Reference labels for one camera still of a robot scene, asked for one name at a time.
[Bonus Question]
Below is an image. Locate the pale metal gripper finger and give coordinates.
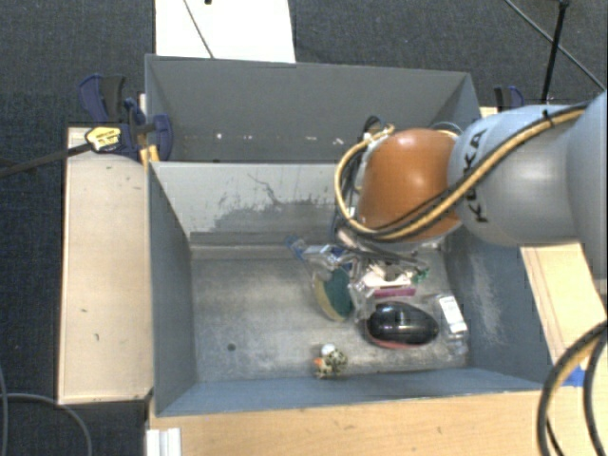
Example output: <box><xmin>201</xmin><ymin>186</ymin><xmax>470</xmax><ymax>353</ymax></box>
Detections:
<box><xmin>350</xmin><ymin>277</ymin><xmax>379</xmax><ymax>325</ymax></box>
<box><xmin>377</xmin><ymin>264</ymin><xmax>415</xmax><ymax>292</ymax></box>

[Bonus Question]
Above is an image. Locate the green and yellow round sponge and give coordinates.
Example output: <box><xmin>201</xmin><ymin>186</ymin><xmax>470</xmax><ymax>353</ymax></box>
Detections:
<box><xmin>311</xmin><ymin>266</ymin><xmax>356</xmax><ymax>323</ymax></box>

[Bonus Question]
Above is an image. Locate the black computer mouse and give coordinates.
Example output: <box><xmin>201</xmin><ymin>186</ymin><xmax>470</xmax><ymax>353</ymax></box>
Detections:
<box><xmin>362</xmin><ymin>301</ymin><xmax>441</xmax><ymax>350</ymax></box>

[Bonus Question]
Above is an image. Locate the small camouflage toy figure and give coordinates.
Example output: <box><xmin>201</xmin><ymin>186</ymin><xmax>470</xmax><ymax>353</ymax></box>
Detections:
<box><xmin>312</xmin><ymin>343</ymin><xmax>350</xmax><ymax>380</ymax></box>

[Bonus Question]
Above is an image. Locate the clear plastic bottle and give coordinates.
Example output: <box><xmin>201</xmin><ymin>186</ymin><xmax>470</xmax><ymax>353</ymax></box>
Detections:
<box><xmin>433</xmin><ymin>292</ymin><xmax>471</xmax><ymax>356</ymax></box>

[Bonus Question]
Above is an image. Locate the grey metal bin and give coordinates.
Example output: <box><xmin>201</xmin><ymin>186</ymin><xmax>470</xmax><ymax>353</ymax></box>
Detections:
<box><xmin>143</xmin><ymin>53</ymin><xmax>555</xmax><ymax>418</ymax></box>

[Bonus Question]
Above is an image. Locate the pale wood board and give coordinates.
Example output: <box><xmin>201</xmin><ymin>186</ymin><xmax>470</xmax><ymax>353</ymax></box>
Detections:
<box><xmin>56</xmin><ymin>125</ymin><xmax>154</xmax><ymax>406</ymax></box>

